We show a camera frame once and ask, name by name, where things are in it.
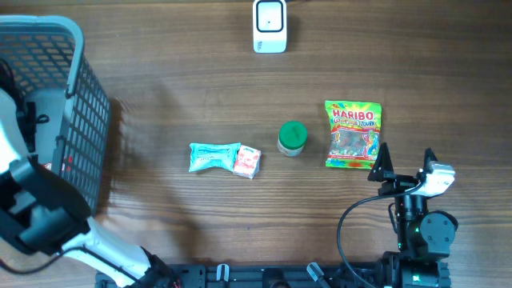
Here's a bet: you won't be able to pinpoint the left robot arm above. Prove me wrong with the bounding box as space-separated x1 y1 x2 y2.
1 61 181 287

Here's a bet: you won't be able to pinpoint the grey plastic shopping basket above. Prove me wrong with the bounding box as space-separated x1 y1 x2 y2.
1 15 111 211

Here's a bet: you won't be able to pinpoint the small red white carton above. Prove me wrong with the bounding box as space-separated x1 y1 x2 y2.
233 145 262 179

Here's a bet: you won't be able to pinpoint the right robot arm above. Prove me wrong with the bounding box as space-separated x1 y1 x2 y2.
368 142 458 288

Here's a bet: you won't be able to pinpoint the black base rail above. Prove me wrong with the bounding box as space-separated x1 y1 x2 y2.
95 251 451 288

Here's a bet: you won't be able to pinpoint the red Nescafe stick sachet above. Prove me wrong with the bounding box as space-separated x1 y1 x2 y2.
43 162 54 171

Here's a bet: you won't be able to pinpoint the white barcode scanner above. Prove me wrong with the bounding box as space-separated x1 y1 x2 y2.
252 0 287 54

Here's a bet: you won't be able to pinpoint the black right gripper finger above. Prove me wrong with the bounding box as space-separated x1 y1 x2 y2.
423 148 438 170
367 142 394 182

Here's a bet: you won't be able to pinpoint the green lid jar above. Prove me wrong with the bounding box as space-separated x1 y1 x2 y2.
277 121 308 157

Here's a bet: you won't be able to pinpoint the teal tissue pack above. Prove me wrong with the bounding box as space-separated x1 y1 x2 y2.
189 142 241 172

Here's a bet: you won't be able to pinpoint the Haribo gummy bag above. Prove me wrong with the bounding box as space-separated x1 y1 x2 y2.
325 100 382 170

